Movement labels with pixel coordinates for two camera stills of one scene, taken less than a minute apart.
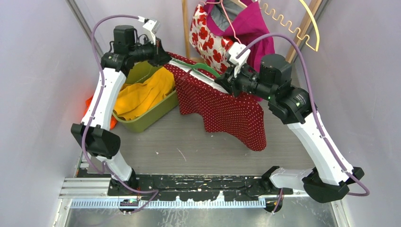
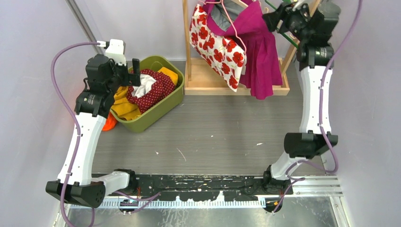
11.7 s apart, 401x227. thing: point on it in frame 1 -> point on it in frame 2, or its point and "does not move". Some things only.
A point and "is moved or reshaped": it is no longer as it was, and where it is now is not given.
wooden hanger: (238, 2) does not move
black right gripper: (229, 82) -> (283, 13)
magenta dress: (242, 21) does not move
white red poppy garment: (212, 48) does not move
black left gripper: (158, 56) -> (130, 79)
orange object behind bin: (113, 121) does not move
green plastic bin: (136, 73) does not move
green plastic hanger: (193, 65) -> (288, 35)
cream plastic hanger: (316, 48) is moved or reshaped
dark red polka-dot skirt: (218, 110) -> (164, 86)
